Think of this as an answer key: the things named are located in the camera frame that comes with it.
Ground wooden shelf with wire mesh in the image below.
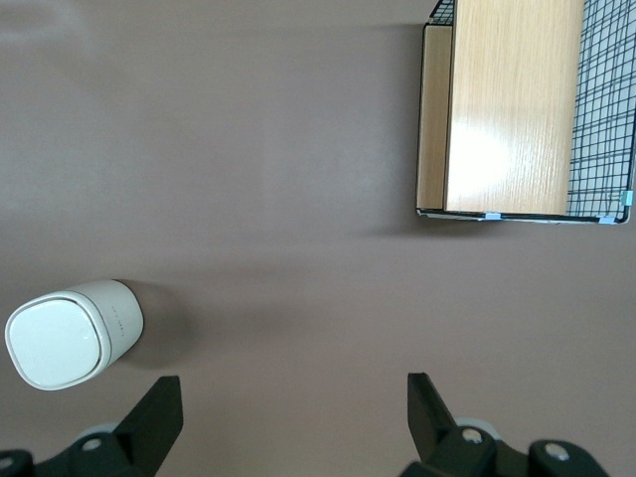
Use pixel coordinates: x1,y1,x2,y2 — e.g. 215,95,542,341
414,0,636,227

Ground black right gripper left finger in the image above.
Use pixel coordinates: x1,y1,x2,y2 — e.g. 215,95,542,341
0,376,184,477

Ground small beige trash can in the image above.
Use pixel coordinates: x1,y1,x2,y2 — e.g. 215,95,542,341
4,278,145,392

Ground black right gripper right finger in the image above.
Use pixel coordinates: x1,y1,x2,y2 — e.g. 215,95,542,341
405,372,613,477

